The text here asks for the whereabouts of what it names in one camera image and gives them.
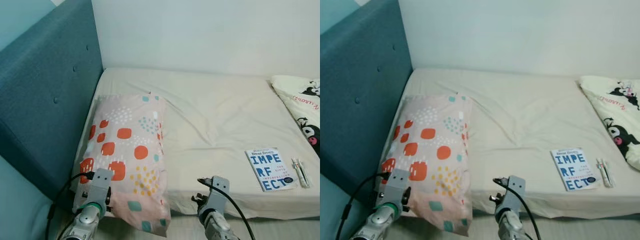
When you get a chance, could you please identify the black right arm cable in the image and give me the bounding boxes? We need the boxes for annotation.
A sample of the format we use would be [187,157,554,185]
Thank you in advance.
[196,176,257,240]
[492,176,543,240]

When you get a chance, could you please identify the pink pillow with orange spots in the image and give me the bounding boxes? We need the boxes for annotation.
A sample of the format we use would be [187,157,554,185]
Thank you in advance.
[380,92,473,236]
[72,92,172,237]

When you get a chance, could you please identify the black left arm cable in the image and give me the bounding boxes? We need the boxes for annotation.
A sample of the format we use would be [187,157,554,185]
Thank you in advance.
[335,171,393,240]
[45,171,96,240]

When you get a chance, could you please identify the teal bed frame rail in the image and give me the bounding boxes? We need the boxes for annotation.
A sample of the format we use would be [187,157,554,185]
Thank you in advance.
[167,214,321,225]
[472,214,640,225]

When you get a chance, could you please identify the cream sheeted bed mattress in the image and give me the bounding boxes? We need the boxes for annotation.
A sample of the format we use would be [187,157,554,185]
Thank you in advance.
[385,67,640,221]
[72,67,321,221]

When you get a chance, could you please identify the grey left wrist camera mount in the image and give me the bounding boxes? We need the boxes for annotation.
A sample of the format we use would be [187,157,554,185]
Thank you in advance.
[89,168,114,203]
[389,168,412,203]

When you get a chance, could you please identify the cream cartoon print blanket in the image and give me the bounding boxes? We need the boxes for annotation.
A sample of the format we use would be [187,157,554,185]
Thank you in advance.
[270,75,321,160]
[579,75,640,172]

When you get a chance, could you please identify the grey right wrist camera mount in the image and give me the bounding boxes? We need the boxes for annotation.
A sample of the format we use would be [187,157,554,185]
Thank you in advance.
[209,176,232,213]
[506,175,527,211]

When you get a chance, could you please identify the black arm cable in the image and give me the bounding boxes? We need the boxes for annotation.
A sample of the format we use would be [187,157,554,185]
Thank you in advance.
[196,176,257,240]
[335,171,393,240]
[492,176,543,240]
[45,171,96,240]

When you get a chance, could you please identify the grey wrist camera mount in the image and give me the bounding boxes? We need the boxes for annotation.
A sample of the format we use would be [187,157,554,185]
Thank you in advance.
[389,168,412,203]
[209,176,232,213]
[506,175,527,211]
[89,168,114,203]

